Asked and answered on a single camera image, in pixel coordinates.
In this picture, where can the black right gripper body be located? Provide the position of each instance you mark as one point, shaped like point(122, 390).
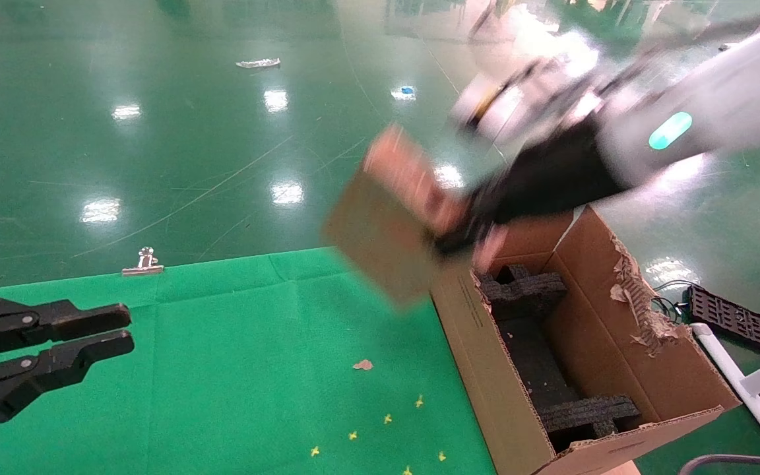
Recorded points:
point(551, 181)

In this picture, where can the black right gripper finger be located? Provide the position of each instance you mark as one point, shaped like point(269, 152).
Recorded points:
point(462, 239)

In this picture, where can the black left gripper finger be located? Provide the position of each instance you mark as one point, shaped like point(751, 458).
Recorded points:
point(57, 369)
point(83, 318)

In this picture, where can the small brown cardboard box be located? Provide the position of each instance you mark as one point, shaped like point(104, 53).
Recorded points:
point(386, 231)

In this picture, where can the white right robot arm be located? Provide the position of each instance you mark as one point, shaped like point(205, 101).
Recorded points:
point(736, 92)

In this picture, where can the large open cardboard carton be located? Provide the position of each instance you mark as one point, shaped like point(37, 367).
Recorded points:
point(485, 369)

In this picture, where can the small brown cardboard scrap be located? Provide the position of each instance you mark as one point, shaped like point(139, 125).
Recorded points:
point(362, 365)

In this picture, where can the flat cardboard sheet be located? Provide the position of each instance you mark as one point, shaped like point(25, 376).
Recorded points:
point(621, 470)

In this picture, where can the silver binder clip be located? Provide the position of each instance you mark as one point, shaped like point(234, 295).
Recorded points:
point(142, 267)

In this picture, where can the black foam base strip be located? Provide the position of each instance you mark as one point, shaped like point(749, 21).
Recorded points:
point(538, 363)

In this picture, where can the green table cloth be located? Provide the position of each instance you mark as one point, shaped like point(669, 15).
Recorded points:
point(221, 363)

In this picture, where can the black perforated pedal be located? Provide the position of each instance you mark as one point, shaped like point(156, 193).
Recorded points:
point(736, 320)

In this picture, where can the white floor litter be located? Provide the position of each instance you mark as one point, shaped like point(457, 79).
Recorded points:
point(258, 63)

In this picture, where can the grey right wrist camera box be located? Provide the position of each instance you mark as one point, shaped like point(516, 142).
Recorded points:
point(485, 105)

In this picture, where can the white pipe frame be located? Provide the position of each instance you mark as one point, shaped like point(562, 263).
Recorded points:
point(747, 388)

